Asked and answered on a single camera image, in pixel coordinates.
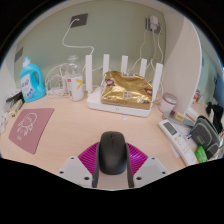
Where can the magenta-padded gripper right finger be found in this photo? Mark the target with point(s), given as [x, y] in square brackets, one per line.
[148, 169]

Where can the grey wall plate with plug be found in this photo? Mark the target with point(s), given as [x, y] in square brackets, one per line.
[80, 19]

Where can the white remote control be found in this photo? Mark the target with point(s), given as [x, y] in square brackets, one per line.
[178, 140]

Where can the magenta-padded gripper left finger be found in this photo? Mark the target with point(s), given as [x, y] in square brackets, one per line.
[75, 170]

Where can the small silver tin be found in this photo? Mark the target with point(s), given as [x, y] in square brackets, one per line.
[168, 102]

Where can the white wall charger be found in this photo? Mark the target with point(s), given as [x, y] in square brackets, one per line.
[153, 22]

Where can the white power strip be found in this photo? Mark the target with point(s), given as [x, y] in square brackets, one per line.
[56, 93]

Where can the white router with antennas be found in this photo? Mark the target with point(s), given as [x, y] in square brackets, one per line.
[116, 109]

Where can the small green packet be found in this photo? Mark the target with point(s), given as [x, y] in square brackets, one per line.
[201, 154]

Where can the black pouch green trim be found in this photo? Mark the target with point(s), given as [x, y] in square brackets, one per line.
[205, 135]

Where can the black computer mouse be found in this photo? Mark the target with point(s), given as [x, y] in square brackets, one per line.
[112, 153]

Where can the gold foil bag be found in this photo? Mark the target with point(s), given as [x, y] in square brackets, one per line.
[126, 88]

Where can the pink mouse pad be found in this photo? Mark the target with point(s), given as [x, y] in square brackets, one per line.
[30, 128]

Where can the yellow cardboard box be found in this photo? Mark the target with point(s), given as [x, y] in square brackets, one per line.
[16, 107]

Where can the blue detergent bottle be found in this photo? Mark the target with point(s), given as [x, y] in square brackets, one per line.
[31, 81]

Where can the plain grey wall plate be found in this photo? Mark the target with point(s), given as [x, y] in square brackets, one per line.
[19, 54]

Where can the clear plastic bottle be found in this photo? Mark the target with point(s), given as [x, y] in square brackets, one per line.
[75, 83]

